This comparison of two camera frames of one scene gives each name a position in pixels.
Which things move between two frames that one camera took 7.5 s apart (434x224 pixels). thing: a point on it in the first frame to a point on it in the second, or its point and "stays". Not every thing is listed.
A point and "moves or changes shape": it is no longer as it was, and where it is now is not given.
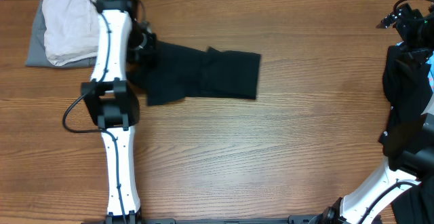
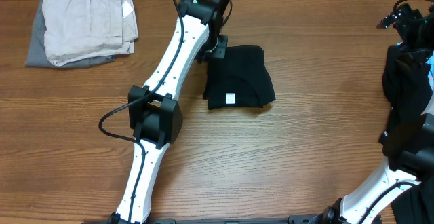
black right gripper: [409, 15] stays
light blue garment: [430, 77] stays
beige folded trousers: [72, 20] stays
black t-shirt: [178, 72] moves or changes shape
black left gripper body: [141, 47] to [219, 49]
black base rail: [325, 218] stays
